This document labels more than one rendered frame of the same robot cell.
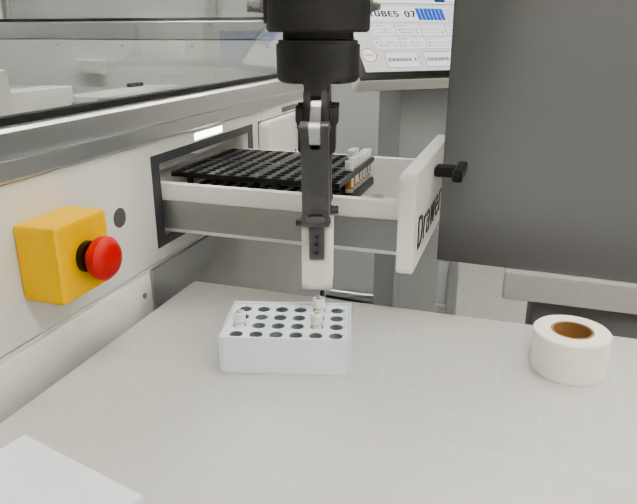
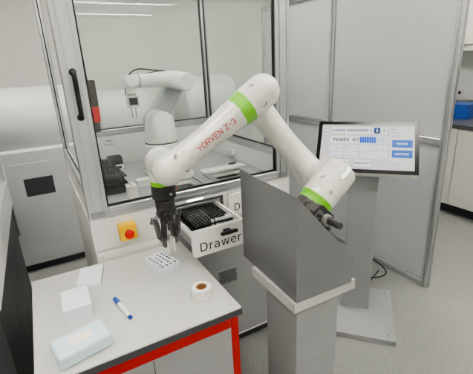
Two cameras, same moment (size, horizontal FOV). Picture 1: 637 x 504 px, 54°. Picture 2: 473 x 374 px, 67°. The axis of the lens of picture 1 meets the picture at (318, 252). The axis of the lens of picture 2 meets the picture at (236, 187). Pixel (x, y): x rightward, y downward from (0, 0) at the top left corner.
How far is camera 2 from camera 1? 1.20 m
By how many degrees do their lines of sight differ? 41
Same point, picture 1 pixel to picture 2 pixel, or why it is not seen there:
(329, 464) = (131, 290)
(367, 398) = (157, 283)
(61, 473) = (98, 272)
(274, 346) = (151, 264)
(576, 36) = (259, 199)
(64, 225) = (122, 226)
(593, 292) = (266, 283)
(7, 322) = (114, 242)
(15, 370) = (116, 251)
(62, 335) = (130, 246)
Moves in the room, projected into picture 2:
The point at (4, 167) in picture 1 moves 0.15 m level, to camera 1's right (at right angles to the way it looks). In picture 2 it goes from (115, 212) to (134, 221)
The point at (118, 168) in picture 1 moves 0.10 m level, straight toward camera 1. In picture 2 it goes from (151, 211) to (137, 220)
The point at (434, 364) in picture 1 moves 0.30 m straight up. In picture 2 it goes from (180, 282) to (172, 208)
